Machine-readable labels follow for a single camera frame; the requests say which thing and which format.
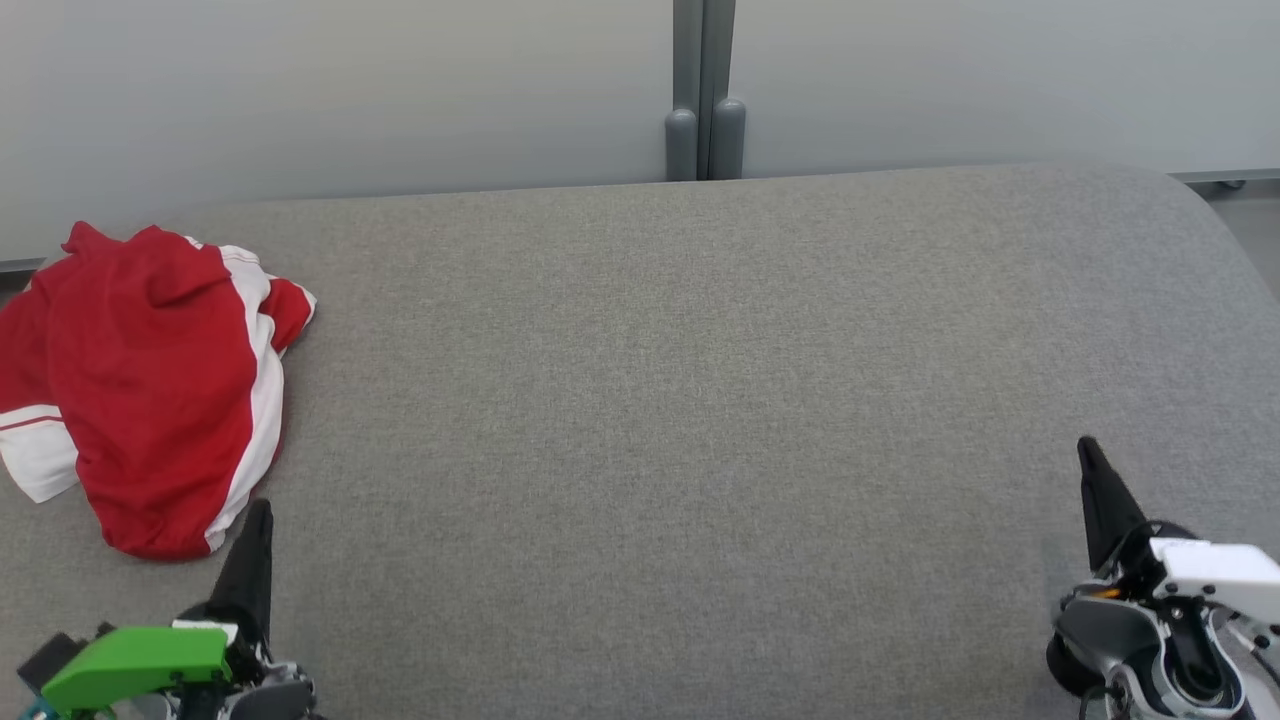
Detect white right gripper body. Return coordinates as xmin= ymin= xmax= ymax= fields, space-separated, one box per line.
xmin=1098 ymin=520 xmax=1280 ymax=627

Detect grey fabric sofa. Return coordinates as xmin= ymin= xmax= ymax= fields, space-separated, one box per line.
xmin=0 ymin=163 xmax=1280 ymax=720

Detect grey partition post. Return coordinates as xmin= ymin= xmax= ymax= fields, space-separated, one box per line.
xmin=665 ymin=0 xmax=747 ymax=182

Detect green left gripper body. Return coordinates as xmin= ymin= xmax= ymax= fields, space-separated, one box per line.
xmin=38 ymin=598 xmax=321 ymax=720

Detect red Bulls 23 shorts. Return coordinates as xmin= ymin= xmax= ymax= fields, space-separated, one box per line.
xmin=45 ymin=221 xmax=318 ymax=561

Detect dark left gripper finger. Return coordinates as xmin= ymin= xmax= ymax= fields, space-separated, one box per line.
xmin=205 ymin=497 xmax=275 ymax=643

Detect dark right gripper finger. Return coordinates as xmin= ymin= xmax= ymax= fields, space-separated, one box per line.
xmin=1076 ymin=435 xmax=1151 ymax=574

